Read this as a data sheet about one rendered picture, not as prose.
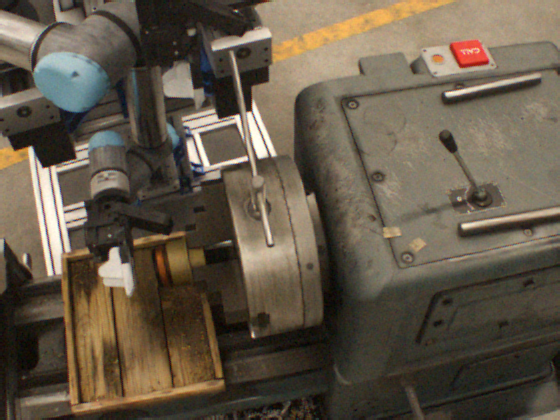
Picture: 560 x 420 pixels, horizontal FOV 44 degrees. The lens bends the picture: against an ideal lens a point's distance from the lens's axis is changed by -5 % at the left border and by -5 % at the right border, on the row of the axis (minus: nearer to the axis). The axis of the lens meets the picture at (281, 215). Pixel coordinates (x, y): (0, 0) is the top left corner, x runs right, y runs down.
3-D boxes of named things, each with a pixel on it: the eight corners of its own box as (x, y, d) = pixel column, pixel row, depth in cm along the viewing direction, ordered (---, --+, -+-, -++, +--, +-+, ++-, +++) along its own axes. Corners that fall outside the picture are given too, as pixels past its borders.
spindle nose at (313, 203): (303, 211, 144) (308, 158, 126) (328, 308, 135) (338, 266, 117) (289, 214, 144) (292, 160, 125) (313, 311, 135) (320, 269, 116)
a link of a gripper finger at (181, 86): (167, 113, 109) (157, 59, 103) (205, 106, 109) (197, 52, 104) (169, 123, 106) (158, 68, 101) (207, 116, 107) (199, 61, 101)
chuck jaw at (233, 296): (254, 253, 125) (267, 309, 118) (256, 271, 129) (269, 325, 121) (192, 265, 124) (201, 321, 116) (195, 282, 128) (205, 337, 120)
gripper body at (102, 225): (94, 268, 132) (90, 215, 139) (138, 259, 133) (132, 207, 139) (85, 247, 126) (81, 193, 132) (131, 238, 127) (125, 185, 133)
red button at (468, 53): (476, 46, 134) (478, 38, 132) (488, 67, 131) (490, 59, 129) (448, 49, 133) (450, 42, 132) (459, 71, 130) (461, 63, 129)
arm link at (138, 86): (125, -35, 120) (148, 130, 162) (85, 0, 115) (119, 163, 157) (178, -12, 118) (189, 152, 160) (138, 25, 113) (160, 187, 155)
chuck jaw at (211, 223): (247, 228, 131) (237, 165, 127) (251, 237, 126) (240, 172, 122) (187, 239, 129) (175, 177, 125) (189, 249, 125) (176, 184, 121)
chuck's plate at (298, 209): (283, 203, 151) (286, 119, 123) (317, 345, 137) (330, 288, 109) (267, 206, 151) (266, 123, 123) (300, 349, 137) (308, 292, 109)
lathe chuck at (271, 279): (267, 206, 151) (266, 123, 123) (300, 349, 137) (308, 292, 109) (224, 214, 150) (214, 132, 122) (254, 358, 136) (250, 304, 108)
